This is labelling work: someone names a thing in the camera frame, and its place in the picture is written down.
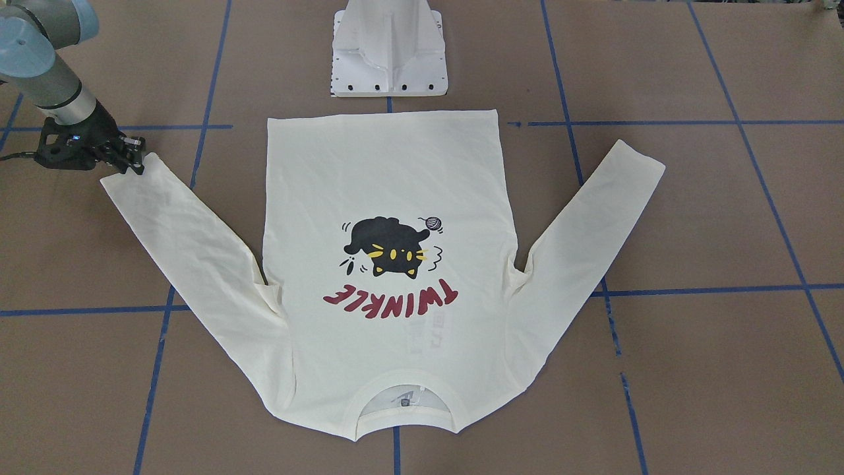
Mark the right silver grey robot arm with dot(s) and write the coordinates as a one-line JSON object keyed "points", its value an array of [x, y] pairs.
{"points": [[32, 33]]}

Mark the white camera post with base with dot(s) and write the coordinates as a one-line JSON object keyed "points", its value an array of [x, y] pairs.
{"points": [[388, 48]]}

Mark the cream long-sleeve cat shirt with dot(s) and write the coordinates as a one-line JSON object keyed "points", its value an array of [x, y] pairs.
{"points": [[387, 294]]}

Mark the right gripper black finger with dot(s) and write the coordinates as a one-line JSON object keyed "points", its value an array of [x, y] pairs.
{"points": [[132, 153]]}

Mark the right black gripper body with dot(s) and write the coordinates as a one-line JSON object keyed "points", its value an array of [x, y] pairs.
{"points": [[101, 131]]}

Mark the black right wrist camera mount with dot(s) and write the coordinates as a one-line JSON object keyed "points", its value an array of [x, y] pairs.
{"points": [[56, 148]]}

